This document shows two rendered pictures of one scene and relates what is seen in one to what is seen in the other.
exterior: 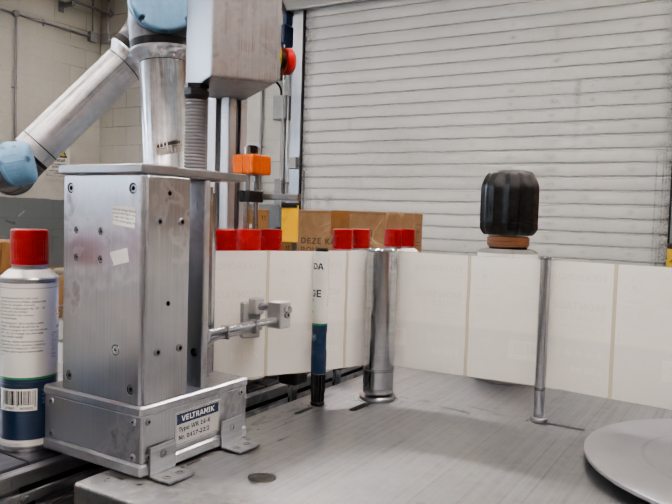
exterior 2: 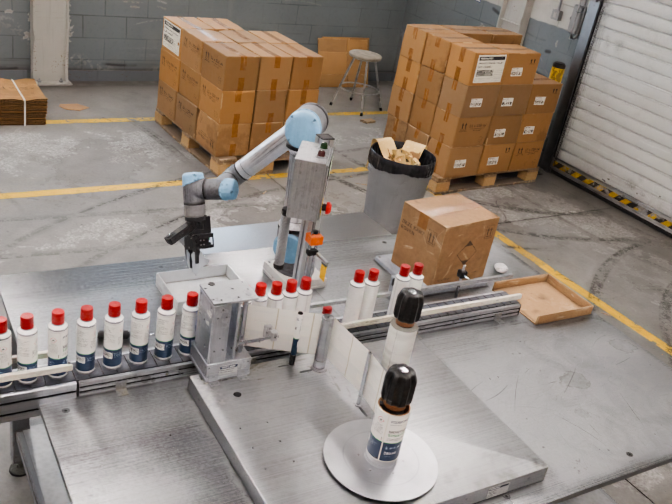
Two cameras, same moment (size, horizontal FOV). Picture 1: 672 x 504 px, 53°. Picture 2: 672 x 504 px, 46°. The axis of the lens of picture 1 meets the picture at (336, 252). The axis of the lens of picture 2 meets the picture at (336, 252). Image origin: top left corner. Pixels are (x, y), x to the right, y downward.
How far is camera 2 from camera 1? 1.74 m
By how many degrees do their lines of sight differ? 33
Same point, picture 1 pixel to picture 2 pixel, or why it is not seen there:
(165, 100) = not seen: hidden behind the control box
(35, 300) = (190, 317)
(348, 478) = (259, 404)
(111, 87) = (282, 148)
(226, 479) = (227, 391)
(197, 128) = (283, 228)
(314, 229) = (410, 217)
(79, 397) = (196, 350)
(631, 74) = not seen: outside the picture
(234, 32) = (298, 200)
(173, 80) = not seen: hidden behind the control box
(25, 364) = (186, 333)
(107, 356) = (203, 345)
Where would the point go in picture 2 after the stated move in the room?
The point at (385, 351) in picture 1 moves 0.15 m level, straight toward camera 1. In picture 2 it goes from (320, 355) to (291, 376)
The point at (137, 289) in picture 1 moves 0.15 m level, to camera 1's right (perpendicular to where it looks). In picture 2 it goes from (209, 334) to (254, 356)
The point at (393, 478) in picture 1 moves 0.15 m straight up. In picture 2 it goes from (272, 410) to (279, 366)
